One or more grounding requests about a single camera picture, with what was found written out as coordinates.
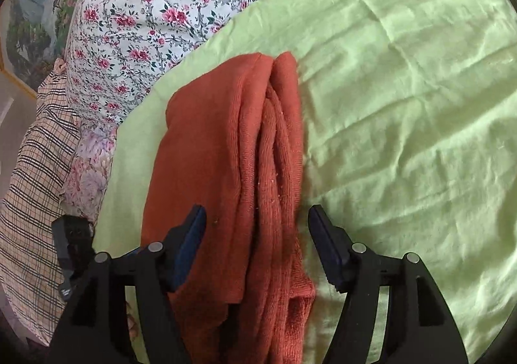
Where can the light green bed sheet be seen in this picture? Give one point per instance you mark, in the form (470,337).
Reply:
(404,105)

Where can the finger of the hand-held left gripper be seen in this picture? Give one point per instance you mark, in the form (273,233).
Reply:
(74,238)

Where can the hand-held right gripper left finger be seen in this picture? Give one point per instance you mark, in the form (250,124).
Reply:
(189,251)

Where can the white pink floral quilt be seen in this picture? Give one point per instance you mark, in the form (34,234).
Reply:
(161,16)

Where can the pink peony print pillow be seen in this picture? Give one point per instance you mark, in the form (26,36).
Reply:
(89,170)

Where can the beige plaid blanket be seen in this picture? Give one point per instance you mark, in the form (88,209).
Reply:
(28,194)

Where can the rust orange knit sweater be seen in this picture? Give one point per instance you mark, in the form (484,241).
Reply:
(202,154)

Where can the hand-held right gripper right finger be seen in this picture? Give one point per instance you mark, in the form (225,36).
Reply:
(329,253)

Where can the framed landscape wall picture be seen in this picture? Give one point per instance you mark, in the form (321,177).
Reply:
(36,4)

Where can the person's left hand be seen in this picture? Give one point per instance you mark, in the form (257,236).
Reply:
(131,321)

